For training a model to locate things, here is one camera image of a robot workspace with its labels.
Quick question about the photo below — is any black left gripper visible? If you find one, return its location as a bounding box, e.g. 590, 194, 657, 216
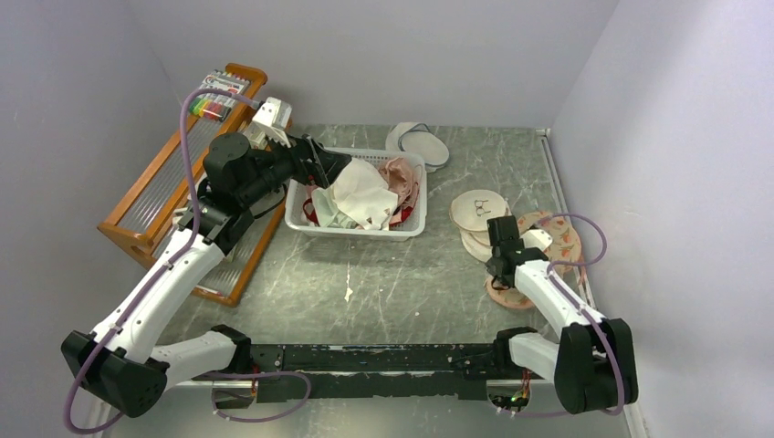
239, 125, 353, 207

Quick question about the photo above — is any white plastic laundry basket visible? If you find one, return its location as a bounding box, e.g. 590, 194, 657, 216
284, 147, 428, 242

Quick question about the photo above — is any floral peach mesh laundry bag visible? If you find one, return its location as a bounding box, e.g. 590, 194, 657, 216
485, 211, 583, 310

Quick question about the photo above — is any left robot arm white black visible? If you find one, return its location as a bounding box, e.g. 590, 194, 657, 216
61, 132, 352, 418

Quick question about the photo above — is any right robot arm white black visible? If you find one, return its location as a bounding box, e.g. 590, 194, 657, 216
486, 215, 638, 415

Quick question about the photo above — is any white cream bra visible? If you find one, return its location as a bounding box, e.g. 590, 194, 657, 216
330, 158, 398, 230

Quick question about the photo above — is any pink satin bra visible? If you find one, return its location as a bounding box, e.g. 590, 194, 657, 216
378, 157, 420, 209

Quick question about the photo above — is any white bag blue trim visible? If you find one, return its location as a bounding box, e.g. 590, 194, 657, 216
385, 122, 450, 172

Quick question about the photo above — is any light green garment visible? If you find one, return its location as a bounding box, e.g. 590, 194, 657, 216
310, 187, 357, 229

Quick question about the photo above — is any coloured marker pen pack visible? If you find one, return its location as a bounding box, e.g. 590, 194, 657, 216
187, 69, 251, 122

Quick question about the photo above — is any wooden tiered shelf rack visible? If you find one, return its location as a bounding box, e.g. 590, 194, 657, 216
98, 101, 286, 307

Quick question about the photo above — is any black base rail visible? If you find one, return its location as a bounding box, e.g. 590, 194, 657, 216
235, 341, 528, 402

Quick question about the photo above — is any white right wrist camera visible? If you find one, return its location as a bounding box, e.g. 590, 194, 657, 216
520, 228, 553, 252

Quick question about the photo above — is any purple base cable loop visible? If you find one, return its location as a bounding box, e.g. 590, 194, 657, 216
210, 370, 313, 424

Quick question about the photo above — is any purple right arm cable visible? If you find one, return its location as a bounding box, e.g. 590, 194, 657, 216
496, 213, 626, 420

